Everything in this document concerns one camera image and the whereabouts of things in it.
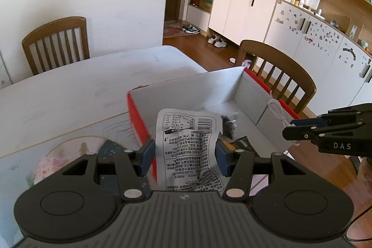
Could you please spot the pink printed packet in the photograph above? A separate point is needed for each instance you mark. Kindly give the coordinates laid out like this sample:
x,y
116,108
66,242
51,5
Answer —
x,y
49,166

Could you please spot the wooden slat-back chair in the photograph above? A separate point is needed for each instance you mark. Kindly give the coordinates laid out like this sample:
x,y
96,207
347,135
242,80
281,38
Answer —
x,y
55,25
290,68

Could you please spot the white wall cabinet unit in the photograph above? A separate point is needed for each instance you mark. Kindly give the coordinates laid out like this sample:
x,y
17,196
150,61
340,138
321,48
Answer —
x,y
247,9

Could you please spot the white sneakers pair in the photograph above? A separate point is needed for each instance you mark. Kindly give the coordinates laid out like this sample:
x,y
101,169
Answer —
x,y
217,41

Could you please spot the red patterned rug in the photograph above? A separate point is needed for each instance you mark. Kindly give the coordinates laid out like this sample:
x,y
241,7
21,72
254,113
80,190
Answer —
x,y
173,30

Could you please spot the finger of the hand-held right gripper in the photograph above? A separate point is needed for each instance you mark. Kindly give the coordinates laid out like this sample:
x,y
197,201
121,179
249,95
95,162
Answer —
x,y
308,122
299,133

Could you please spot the white marble desktop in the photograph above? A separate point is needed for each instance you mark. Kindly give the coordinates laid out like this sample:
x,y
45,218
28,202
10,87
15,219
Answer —
x,y
72,85

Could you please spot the red shoe box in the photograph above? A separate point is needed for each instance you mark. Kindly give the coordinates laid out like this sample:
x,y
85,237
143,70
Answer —
x,y
189,91

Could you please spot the dark snack packet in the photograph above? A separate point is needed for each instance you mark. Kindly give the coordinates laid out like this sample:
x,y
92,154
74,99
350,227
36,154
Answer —
x,y
229,127

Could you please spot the dark sneakers pair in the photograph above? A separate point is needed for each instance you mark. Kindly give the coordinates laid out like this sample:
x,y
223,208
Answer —
x,y
191,29

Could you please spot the white grey snack bag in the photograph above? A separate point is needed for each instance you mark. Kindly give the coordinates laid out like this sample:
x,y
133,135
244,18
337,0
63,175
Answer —
x,y
186,155

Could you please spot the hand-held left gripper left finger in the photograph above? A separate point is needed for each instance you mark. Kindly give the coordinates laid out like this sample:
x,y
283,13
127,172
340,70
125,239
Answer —
x,y
146,158

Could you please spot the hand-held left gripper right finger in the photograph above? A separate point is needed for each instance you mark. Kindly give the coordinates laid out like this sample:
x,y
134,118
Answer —
x,y
222,158

